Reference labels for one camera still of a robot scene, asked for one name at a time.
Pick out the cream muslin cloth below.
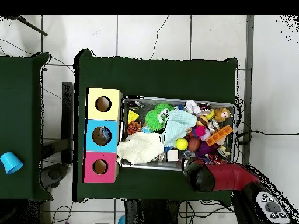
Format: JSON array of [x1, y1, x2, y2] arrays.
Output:
[[116, 132, 166, 166]]

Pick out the blue plastic cup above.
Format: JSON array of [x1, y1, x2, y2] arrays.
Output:
[[0, 151, 24, 176]]

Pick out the orange tiger plush toy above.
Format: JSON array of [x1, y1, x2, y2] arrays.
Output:
[[127, 121, 142, 136]]

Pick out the pink spiky ball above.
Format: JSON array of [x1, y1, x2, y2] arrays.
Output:
[[194, 125, 209, 141]]

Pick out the yellow green rubber ball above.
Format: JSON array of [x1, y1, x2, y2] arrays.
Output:
[[176, 138, 190, 152]]

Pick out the small wooden cube block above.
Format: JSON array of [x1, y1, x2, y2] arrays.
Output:
[[166, 149, 180, 162]]

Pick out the large green spiky ball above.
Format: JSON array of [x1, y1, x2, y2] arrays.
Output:
[[144, 110, 167, 132]]

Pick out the yellow cheese wedge toy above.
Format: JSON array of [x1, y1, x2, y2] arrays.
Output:
[[128, 108, 140, 124]]

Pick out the black cable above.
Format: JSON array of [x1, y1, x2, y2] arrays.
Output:
[[235, 129, 299, 142]]

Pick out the mint green muslin cloth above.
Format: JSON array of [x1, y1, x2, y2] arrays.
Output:
[[163, 109, 198, 148]]

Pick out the green cloth side table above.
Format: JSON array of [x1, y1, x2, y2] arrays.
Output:
[[0, 52, 51, 201]]

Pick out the wooden box with three holes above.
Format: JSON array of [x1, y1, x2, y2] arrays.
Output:
[[83, 86, 123, 184]]

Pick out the small clear plastic packet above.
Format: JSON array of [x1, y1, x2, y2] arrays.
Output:
[[183, 150, 197, 160]]

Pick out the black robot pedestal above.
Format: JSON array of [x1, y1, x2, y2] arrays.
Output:
[[123, 199, 187, 224]]

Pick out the shallow clear mesh bin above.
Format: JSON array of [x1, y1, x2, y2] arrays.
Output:
[[120, 96, 236, 174]]

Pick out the small green spiky ball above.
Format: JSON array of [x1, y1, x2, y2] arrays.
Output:
[[157, 102, 173, 115]]

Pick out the orange plastic toy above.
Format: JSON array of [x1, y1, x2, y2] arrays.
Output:
[[206, 125, 234, 146]]

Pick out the small brown plush doll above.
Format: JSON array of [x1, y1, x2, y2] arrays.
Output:
[[214, 107, 232, 122]]

